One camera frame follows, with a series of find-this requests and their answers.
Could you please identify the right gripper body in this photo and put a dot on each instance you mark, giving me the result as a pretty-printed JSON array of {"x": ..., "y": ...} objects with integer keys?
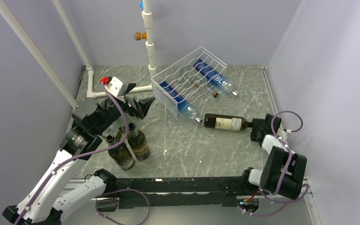
[{"x": 258, "y": 126}]

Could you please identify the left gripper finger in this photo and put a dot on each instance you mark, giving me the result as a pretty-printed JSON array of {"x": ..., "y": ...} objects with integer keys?
[
  {"x": 142, "y": 106},
  {"x": 127, "y": 87}
]

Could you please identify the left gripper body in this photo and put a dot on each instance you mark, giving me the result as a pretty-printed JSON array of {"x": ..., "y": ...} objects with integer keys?
[{"x": 111, "y": 111}]

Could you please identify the dark green wine bottle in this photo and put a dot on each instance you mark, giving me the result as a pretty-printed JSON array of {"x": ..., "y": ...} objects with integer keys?
[{"x": 226, "y": 122}]

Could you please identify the blue glass bottle silver cap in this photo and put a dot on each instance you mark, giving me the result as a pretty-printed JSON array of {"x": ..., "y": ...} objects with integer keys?
[{"x": 215, "y": 78}]

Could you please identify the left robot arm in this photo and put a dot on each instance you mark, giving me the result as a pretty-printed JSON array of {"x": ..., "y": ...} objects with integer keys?
[{"x": 45, "y": 205}]

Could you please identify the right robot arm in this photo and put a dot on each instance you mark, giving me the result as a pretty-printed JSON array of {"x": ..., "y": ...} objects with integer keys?
[{"x": 284, "y": 171}]

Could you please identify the clear glass bottle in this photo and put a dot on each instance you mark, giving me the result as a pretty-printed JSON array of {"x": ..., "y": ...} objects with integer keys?
[{"x": 122, "y": 124}]

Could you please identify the dark wine bottle brown label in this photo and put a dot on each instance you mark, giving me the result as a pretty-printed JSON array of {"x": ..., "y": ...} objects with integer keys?
[{"x": 138, "y": 143}]

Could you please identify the blue bottle in rack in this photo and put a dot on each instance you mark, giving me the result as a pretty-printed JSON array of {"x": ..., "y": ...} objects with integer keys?
[{"x": 176, "y": 103}]

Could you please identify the dark wine bottle left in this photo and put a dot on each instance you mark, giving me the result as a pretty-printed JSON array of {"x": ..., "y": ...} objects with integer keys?
[{"x": 121, "y": 154}]

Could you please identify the clear bottle copper cap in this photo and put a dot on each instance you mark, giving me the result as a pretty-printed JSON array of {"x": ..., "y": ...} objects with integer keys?
[{"x": 192, "y": 82}]

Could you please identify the orange nozzle on pipe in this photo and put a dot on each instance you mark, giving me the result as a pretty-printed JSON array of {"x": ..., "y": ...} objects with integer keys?
[{"x": 140, "y": 36}]

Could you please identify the diagonal white pole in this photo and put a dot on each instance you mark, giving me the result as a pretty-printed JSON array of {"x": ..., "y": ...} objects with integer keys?
[{"x": 30, "y": 44}]

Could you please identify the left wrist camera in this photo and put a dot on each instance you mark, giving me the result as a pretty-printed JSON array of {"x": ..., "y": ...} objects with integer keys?
[{"x": 115, "y": 86}]

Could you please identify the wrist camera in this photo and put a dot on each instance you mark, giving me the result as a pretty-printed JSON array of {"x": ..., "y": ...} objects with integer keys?
[
  {"x": 282, "y": 133},
  {"x": 115, "y": 86}
]

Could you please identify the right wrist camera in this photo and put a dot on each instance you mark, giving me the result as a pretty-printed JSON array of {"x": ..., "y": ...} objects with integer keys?
[{"x": 282, "y": 133}]

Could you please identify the white wire wine rack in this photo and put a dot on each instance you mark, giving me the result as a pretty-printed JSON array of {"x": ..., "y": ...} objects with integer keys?
[{"x": 186, "y": 63}]

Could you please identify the white PVC pipe frame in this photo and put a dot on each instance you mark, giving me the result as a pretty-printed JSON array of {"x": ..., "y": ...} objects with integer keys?
[{"x": 149, "y": 43}]

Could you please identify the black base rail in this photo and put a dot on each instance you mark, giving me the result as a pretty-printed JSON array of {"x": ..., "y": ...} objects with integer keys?
[{"x": 224, "y": 191}]

